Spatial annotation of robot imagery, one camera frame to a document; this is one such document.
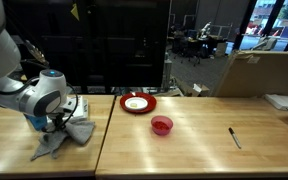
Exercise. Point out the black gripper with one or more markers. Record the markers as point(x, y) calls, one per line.
point(58, 120)

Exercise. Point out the grey knitted cloth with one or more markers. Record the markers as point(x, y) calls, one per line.
point(80, 130)

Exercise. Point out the pink plastic bowl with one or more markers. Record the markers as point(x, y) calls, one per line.
point(162, 131)

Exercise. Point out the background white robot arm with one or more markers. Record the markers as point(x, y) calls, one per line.
point(205, 29)

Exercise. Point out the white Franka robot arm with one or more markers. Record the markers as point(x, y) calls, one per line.
point(0, 56)

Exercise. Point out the white flat plastic case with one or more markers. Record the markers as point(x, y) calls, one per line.
point(81, 108)

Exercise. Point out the red round plate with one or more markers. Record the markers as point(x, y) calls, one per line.
point(150, 101)

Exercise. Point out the red candy pieces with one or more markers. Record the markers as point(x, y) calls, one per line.
point(161, 125)

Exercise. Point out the large black screen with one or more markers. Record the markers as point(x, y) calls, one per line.
point(124, 40)

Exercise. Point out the yellow triangle sticker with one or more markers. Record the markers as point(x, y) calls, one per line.
point(75, 10)

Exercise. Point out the small open cardboard box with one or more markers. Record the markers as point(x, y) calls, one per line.
point(197, 89)

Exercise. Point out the black office chair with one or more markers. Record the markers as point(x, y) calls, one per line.
point(188, 46)

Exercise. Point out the black marker pen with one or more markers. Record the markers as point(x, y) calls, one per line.
point(234, 137)

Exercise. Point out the large brown cardboard sheet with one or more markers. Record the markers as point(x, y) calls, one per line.
point(260, 76)

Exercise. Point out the stack of white papers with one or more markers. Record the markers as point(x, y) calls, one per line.
point(282, 101)

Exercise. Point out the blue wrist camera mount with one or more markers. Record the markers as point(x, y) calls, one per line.
point(35, 122)

